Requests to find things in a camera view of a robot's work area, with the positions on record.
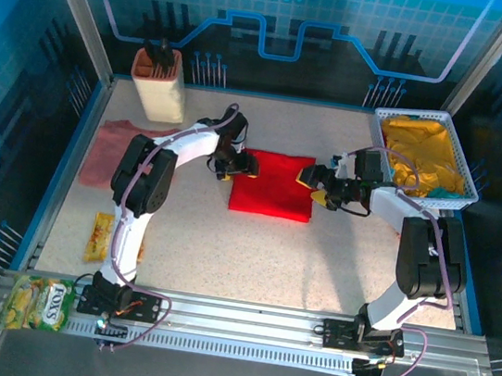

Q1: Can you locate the white plastic mesh basket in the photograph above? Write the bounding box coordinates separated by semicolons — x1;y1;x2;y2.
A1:
360;102;491;217

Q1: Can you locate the black knife handle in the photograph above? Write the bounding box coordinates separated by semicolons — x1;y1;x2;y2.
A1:
154;36;179;70
139;38;161;68

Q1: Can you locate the green Fox's candy bag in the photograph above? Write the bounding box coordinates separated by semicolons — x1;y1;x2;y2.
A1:
0;270;79;340

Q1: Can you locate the folded pink t-shirt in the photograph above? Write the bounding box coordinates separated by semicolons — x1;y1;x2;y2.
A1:
77;114;183;199

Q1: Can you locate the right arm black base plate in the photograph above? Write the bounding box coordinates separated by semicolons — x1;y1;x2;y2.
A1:
320;316;408;360

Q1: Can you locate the black controller board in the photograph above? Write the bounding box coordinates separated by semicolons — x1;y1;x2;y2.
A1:
351;354;392;376
91;313;131;355

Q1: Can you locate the aluminium frame post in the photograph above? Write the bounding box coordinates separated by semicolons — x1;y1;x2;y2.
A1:
19;0;128;88
437;0;502;126

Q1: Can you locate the aluminium mounting rail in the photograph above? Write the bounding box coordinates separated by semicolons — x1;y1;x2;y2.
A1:
0;265;493;376

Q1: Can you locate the yellow t-shirt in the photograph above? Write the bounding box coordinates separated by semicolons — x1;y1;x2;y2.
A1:
371;114;474;205

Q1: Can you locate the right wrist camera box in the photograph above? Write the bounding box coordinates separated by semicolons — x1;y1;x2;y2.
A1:
334;152;356;178

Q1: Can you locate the beige knife block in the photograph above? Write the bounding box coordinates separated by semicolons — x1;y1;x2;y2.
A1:
123;44;195;127

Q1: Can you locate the slotted grey cable duct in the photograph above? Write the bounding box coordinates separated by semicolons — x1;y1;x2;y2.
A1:
64;316;359;376

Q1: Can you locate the yellow snack bag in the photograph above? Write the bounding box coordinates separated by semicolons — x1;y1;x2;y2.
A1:
82;209;150;271

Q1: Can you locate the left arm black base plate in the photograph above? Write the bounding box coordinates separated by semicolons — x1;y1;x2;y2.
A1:
75;282;164;326

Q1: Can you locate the red printed t-shirt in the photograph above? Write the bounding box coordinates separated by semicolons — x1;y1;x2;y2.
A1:
227;146;320;224

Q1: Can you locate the teal garment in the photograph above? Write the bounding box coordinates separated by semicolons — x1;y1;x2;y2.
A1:
426;185;463;205

